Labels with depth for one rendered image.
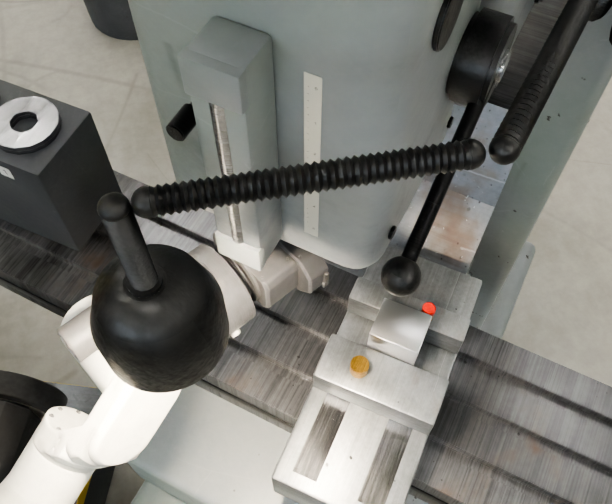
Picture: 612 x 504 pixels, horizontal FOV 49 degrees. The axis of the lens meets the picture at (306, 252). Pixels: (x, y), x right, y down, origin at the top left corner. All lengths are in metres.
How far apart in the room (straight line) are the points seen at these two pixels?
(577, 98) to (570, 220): 1.40
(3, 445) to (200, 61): 1.07
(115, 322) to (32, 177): 0.60
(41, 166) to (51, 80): 1.84
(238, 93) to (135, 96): 2.23
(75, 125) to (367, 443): 0.55
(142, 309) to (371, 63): 0.18
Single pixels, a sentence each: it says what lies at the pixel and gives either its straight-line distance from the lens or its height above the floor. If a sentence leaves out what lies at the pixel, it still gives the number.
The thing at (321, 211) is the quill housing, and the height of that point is 1.40.
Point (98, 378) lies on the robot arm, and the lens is 0.62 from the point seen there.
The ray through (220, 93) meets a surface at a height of 1.53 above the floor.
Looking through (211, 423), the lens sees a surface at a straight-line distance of 1.00.
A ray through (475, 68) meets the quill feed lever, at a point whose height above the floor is 1.47.
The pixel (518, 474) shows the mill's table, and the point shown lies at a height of 0.95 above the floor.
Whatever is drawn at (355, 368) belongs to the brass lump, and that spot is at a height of 1.08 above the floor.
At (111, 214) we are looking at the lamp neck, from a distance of 0.29.
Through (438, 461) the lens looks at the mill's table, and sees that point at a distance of 0.91.
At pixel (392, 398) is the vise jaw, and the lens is 0.80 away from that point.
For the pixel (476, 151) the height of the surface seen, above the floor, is 1.59.
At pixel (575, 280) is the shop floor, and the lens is 2.23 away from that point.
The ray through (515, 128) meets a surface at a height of 1.59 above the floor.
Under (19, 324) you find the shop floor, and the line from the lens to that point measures 2.17.
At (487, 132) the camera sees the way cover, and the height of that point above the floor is 1.07.
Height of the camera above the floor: 1.81
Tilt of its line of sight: 59 degrees down
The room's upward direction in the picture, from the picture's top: straight up
